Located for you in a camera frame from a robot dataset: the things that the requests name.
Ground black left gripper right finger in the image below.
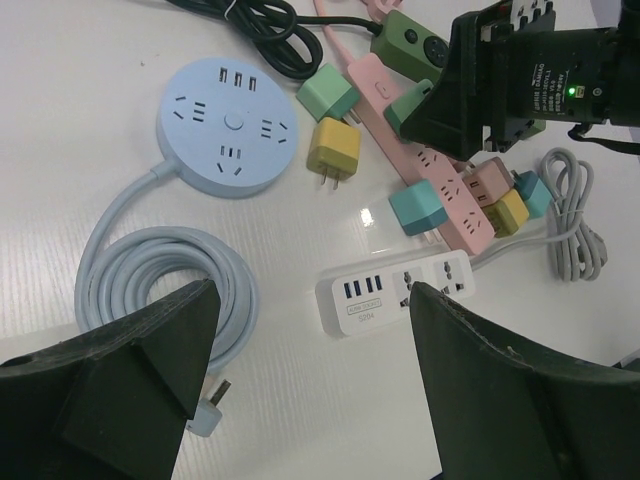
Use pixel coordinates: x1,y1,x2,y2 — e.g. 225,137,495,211
410,282,639,479

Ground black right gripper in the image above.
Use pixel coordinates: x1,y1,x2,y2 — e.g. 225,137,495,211
400,1,620,161

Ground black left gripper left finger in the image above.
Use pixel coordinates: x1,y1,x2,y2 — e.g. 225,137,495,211
1,280,221,479

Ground green USB charger plug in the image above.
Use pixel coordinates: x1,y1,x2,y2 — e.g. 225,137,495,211
384,79,434,144

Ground teal USB charger plug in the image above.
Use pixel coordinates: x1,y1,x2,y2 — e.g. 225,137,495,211
389,179,449,244

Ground pink USB charger plug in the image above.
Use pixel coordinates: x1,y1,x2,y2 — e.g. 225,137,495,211
463,157,514,207

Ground yellow USB charger plug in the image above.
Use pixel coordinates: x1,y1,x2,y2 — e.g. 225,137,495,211
306,117,361,190

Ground green power strip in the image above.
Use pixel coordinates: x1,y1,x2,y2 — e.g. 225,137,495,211
371,10,546,152

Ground pink power strip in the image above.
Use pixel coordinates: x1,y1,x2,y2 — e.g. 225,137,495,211
346,53,494,255

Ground white power strip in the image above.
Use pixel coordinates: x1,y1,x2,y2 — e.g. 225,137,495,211
315,250,476,337

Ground round blue power strip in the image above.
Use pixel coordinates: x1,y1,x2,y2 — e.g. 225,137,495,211
156,58,298,199

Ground pink cable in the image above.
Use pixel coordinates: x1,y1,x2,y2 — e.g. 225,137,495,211
312,0,401,66

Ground coiled light blue cable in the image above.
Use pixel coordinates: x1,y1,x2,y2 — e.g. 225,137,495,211
73,162,261,439

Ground grey coiled cable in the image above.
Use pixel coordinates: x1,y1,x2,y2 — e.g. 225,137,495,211
469,146,610,282

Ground black coiled cable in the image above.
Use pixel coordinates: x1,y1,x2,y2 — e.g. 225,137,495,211
164,0,386,81

